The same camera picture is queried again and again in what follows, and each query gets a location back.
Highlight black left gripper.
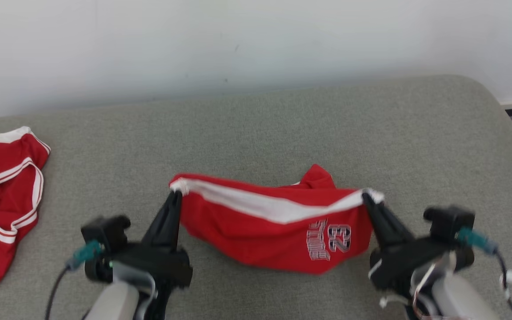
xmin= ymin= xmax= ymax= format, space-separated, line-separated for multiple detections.
xmin=85 ymin=191 xmax=193 ymax=320

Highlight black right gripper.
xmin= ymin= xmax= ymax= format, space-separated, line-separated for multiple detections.
xmin=362 ymin=192 xmax=475 ymax=299

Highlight red shorts with white waistband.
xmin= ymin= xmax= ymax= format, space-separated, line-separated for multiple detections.
xmin=169 ymin=164 xmax=385 ymax=275

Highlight red white twisted wire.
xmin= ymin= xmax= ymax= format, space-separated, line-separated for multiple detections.
xmin=409 ymin=260 xmax=450 ymax=320

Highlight black left arm cable teal plug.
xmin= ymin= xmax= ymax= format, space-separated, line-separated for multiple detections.
xmin=45 ymin=239 xmax=104 ymax=320

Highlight black arm cable teal plug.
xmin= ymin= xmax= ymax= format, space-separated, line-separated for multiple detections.
xmin=45 ymin=239 xmax=104 ymax=320
xmin=456 ymin=227 xmax=512 ymax=320

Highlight black right arm cable teal plug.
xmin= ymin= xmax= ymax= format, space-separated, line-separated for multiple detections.
xmin=456 ymin=227 xmax=512 ymax=320

